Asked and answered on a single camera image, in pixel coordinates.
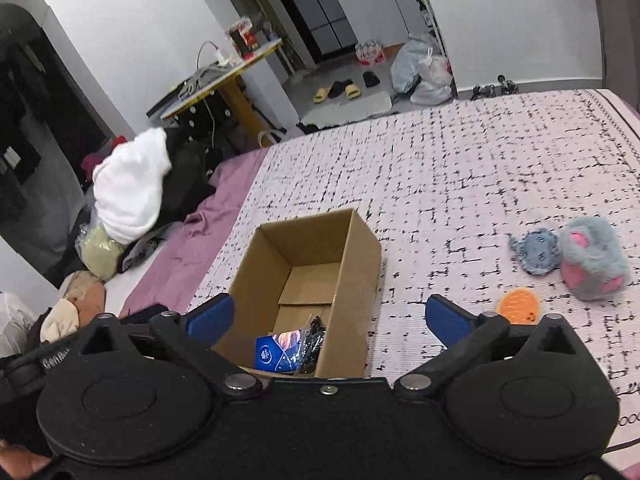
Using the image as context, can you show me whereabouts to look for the white fluffy blanket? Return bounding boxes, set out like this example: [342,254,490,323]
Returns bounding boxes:
[92,127,174,242]

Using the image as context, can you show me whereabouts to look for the white plastic bag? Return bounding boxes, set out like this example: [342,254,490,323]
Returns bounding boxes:
[409,56,454,106]

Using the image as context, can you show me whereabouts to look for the grey plastic bag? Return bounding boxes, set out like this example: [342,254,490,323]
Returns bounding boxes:
[389,33,442,94]

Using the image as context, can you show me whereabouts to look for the red snack box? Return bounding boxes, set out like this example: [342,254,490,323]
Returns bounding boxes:
[224,17,260,57]

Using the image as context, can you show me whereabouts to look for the blue packet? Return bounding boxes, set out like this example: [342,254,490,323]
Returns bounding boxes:
[255,330,302,374]

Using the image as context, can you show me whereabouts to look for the dark open wardrobe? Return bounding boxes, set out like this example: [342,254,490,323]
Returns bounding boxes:
[0,4,117,266]

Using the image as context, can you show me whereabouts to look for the hamburger plush toy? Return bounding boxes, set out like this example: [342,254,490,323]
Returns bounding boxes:
[497,289,541,324]

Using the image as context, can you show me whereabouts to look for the black plastic wrapped item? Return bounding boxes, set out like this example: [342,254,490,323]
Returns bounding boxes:
[294,315,329,376]

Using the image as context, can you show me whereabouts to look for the tan clothing pile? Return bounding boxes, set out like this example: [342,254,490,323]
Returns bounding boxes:
[39,270,109,343]

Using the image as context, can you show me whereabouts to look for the white low cabinet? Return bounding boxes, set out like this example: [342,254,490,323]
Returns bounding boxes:
[335,0,427,47]

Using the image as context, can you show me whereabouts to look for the black white patterned bed cover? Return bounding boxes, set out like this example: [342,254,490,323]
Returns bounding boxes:
[186,88,640,466]

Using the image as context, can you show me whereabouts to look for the white narrow rack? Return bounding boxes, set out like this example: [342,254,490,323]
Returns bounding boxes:
[417,0,449,57]

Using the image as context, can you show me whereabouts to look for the brown cardboard box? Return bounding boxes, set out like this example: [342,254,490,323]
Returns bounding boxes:
[212,208,383,379]

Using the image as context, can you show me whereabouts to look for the grey pink paw plush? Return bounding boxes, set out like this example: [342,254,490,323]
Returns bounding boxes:
[557,217,632,302]

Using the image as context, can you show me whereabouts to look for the pack of water bottles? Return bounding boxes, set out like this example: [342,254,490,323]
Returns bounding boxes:
[354,38,387,65]

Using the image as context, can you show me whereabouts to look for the black clothing pile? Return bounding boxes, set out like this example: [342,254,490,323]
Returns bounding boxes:
[150,129,223,233]

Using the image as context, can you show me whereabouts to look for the grey cloth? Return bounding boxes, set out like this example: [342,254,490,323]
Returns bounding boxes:
[177,66,222,98]

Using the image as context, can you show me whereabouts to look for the yellow-edged side table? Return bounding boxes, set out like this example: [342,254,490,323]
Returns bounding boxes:
[146,39,284,147]

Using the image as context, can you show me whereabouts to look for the beige clothing bundle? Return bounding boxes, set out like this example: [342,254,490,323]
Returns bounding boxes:
[75,222,127,281]

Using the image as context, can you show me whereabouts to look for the dark panelled cabinet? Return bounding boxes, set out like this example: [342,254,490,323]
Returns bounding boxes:
[287,0,359,60]

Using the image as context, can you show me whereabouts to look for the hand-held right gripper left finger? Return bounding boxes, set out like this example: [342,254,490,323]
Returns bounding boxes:
[75,293,263,397]

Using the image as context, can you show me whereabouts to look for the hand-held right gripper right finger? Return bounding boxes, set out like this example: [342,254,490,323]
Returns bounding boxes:
[394,293,597,399]

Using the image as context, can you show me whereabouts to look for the small dark floor objects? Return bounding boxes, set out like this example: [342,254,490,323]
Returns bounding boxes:
[471,76,519,99]

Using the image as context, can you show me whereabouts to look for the small grey-blue plush toy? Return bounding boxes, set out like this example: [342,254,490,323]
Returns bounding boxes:
[508,228,560,276]

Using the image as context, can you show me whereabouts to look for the pink bedsheet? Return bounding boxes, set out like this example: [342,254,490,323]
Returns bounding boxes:
[122,147,275,322]

